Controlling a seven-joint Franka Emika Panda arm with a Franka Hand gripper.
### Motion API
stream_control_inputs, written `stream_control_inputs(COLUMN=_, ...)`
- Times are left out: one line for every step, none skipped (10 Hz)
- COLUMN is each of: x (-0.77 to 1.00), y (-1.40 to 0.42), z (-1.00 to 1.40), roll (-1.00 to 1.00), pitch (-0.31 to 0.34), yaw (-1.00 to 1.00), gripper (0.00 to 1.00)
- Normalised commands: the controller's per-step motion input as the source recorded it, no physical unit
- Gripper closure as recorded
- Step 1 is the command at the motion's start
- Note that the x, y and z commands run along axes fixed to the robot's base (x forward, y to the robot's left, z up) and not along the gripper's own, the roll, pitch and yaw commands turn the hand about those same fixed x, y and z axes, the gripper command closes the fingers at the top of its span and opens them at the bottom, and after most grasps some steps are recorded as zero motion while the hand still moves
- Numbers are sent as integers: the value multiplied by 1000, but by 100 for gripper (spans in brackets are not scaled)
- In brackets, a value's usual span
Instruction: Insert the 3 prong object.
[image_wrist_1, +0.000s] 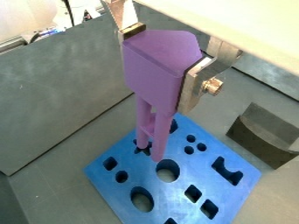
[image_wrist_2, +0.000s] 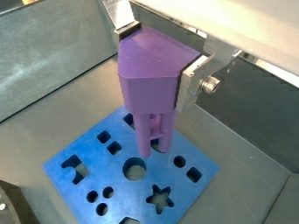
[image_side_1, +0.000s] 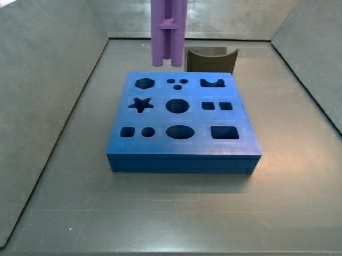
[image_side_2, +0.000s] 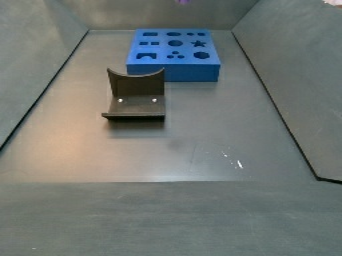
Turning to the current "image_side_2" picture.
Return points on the blue shape sorter block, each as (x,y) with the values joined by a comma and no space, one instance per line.
(183,51)

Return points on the black curved holder bracket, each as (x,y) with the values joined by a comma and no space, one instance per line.
(137,95)

